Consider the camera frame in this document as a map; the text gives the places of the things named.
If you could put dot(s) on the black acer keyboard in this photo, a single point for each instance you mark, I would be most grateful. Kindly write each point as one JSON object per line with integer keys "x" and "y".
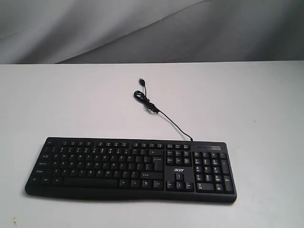
{"x": 132, "y": 169}

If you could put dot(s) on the grey backdrop curtain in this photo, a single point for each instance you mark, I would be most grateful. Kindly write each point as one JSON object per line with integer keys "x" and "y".
{"x": 150, "y": 31}

